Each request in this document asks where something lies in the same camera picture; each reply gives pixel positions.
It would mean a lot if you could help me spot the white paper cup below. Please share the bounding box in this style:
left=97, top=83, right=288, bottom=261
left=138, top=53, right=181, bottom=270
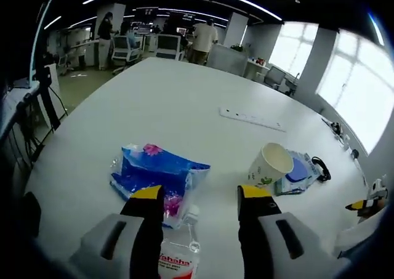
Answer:
left=247, top=142, right=295, bottom=189

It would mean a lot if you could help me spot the large bright window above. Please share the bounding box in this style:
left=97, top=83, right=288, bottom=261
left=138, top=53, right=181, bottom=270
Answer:
left=316, top=29, right=394, bottom=154

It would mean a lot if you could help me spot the clear plastic water bottle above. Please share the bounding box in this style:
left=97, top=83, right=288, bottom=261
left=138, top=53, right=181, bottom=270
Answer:
left=158, top=204, right=203, bottom=279

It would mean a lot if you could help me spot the black stand with cables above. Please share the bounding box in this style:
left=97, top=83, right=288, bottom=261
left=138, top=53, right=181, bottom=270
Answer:
left=30, top=54, right=69, bottom=132

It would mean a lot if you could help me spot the blue tissue pack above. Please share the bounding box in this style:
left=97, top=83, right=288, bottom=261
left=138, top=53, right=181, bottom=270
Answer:
left=109, top=142, right=212, bottom=230

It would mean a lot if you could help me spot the white cabinet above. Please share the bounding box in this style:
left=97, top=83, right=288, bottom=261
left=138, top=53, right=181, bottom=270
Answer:
left=207, top=43, right=249, bottom=76

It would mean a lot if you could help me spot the white office chair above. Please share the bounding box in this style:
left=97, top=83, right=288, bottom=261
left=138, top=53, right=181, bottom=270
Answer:
left=155, top=34, right=185, bottom=61
left=111, top=34, right=142, bottom=67

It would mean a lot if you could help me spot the blue wet wipes pack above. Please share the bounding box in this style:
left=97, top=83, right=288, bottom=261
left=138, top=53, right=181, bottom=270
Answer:
left=273, top=149, right=321, bottom=197

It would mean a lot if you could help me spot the grey office chair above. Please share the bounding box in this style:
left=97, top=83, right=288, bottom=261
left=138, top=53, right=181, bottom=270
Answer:
left=264, top=65, right=287, bottom=91

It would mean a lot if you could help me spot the dark cable bundle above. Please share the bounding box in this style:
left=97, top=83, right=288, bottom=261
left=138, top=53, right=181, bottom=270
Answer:
left=321, top=118, right=344, bottom=137

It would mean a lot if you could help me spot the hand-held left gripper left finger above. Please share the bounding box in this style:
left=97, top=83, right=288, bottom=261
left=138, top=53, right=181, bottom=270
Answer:
left=69, top=184, right=166, bottom=279

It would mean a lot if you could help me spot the black cable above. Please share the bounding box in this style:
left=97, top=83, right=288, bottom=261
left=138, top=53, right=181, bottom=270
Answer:
left=310, top=156, right=332, bottom=183

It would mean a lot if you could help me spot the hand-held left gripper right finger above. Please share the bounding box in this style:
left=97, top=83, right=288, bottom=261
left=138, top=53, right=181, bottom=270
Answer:
left=236, top=184, right=335, bottom=279

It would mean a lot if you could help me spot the narrow bright window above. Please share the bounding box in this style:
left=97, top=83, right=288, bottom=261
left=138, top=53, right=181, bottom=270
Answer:
left=269, top=23, right=320, bottom=76

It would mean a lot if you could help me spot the white flush power strip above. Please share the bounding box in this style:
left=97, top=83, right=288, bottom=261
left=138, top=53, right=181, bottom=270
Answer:
left=219, top=107, right=287, bottom=133

